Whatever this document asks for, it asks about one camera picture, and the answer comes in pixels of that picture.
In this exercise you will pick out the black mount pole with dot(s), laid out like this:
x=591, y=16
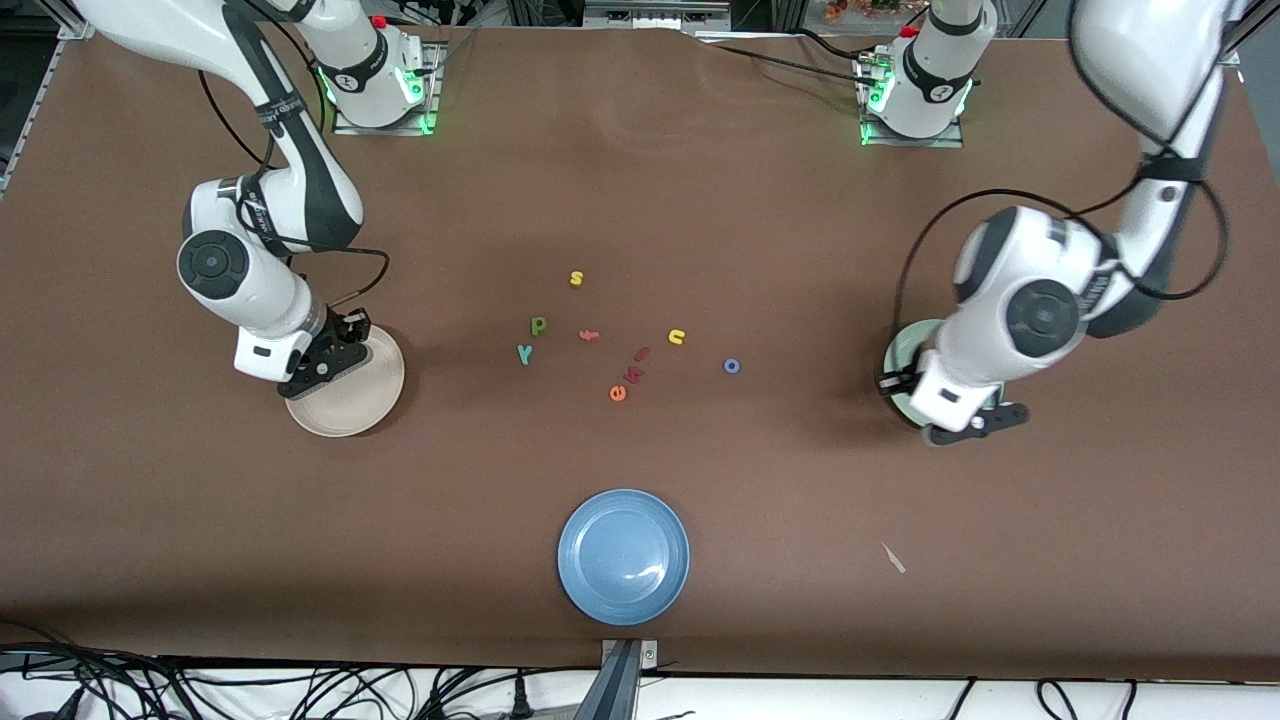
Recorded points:
x=612, y=690

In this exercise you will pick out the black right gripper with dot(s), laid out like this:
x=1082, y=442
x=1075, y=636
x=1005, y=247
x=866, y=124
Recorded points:
x=338, y=335

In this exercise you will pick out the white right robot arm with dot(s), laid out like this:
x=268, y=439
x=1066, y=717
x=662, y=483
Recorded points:
x=250, y=290

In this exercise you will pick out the brown table cover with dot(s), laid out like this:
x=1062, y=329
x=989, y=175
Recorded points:
x=700, y=200

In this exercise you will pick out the silver table edge rail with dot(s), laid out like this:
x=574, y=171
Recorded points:
x=30, y=110

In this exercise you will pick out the metal corner bracket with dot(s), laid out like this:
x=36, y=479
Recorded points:
x=1236, y=58
x=72, y=28

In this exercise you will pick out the beige plate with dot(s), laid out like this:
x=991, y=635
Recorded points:
x=350, y=405

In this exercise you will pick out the black power plug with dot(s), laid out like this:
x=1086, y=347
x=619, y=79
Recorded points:
x=521, y=703

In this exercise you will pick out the orange flower decoration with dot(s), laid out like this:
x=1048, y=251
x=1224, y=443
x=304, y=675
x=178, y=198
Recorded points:
x=860, y=8

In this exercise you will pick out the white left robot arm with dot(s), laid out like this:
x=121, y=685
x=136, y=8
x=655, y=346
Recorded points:
x=1040, y=310

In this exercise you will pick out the silver clamp bracket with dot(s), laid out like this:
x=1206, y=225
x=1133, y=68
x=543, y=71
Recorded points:
x=650, y=655

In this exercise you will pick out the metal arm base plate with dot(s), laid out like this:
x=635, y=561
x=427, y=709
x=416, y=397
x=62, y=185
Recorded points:
x=385, y=130
x=915, y=142

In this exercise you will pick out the green plate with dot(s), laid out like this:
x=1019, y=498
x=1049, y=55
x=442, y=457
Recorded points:
x=915, y=350

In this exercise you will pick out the blue plate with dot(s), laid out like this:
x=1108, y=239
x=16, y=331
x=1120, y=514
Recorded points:
x=623, y=557

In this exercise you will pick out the white paper scrap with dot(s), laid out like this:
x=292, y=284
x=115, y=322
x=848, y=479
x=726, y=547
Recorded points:
x=893, y=558

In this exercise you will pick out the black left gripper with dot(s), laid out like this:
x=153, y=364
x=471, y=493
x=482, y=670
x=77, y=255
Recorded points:
x=893, y=381

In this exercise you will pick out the grey metal box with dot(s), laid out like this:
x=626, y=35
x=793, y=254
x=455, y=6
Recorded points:
x=650, y=12

